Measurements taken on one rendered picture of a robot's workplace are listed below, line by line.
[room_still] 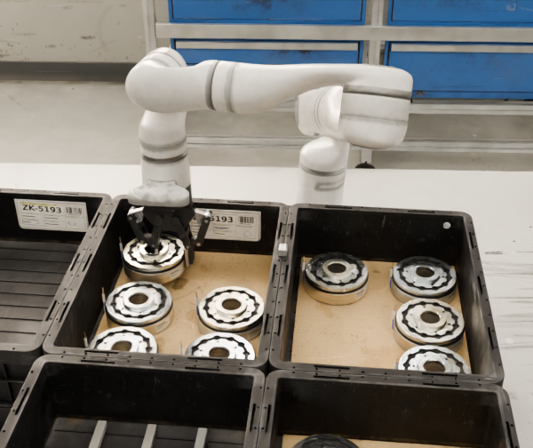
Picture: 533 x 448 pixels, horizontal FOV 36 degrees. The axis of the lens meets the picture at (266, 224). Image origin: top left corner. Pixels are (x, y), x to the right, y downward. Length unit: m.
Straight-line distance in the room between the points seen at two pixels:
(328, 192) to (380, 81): 0.53
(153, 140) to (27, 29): 3.04
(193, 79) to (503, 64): 2.22
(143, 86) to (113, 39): 2.98
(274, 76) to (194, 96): 0.12
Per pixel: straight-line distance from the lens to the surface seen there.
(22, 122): 3.88
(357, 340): 1.26
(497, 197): 1.90
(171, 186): 1.23
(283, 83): 1.11
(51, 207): 1.46
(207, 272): 1.38
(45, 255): 1.47
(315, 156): 1.55
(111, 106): 3.94
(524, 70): 3.28
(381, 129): 1.08
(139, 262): 1.34
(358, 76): 1.09
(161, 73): 1.15
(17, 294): 1.40
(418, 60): 3.18
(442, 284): 1.34
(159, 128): 1.20
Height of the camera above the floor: 1.66
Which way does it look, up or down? 34 degrees down
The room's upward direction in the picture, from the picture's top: straight up
